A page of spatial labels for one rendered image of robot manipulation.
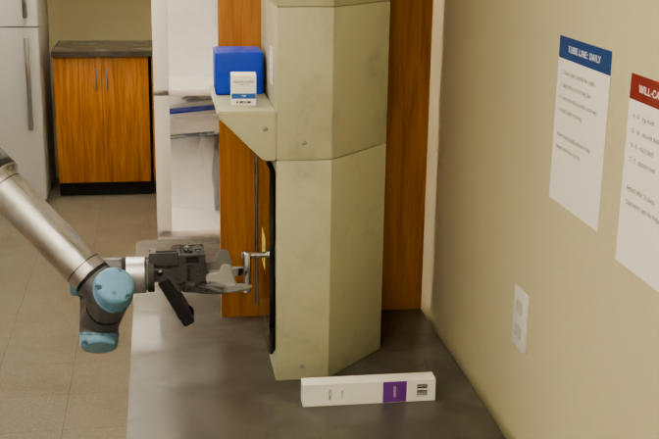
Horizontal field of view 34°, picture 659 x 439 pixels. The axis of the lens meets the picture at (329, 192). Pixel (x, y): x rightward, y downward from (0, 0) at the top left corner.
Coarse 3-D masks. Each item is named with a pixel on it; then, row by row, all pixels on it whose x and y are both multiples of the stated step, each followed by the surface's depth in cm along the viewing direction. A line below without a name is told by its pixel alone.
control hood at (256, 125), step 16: (224, 96) 223; (256, 96) 224; (224, 112) 207; (240, 112) 207; (256, 112) 208; (272, 112) 208; (240, 128) 208; (256, 128) 208; (272, 128) 209; (256, 144) 209; (272, 144) 210; (272, 160) 211
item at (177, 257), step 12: (156, 252) 217; (168, 252) 217; (180, 252) 219; (192, 252) 217; (204, 252) 218; (156, 264) 216; (168, 264) 216; (180, 264) 215; (192, 264) 215; (204, 264) 216; (156, 276) 217; (168, 276) 217; (180, 276) 216; (192, 276) 217; (204, 276) 217; (180, 288) 217
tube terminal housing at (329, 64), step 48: (288, 48) 205; (336, 48) 208; (384, 48) 221; (288, 96) 208; (336, 96) 210; (384, 96) 224; (288, 144) 210; (336, 144) 213; (384, 144) 228; (288, 192) 213; (336, 192) 216; (288, 240) 215; (336, 240) 219; (288, 288) 218; (336, 288) 222; (288, 336) 221; (336, 336) 225
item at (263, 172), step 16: (272, 176) 212; (272, 192) 213; (272, 208) 214; (272, 224) 215; (272, 240) 216; (272, 256) 216; (272, 272) 217; (272, 288) 218; (272, 304) 219; (272, 320) 220; (272, 336) 221; (272, 352) 222
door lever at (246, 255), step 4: (244, 252) 220; (248, 252) 220; (252, 252) 220; (256, 252) 220; (260, 252) 220; (264, 252) 220; (244, 256) 219; (248, 256) 220; (252, 256) 220; (256, 256) 220; (260, 256) 220; (264, 256) 220; (244, 260) 220; (248, 260) 220; (244, 264) 220; (248, 264) 220; (244, 268) 220; (248, 268) 220; (244, 272) 220; (248, 272) 220; (244, 276) 221; (248, 276) 221; (244, 280) 221; (248, 280) 221; (244, 292) 222; (248, 292) 222
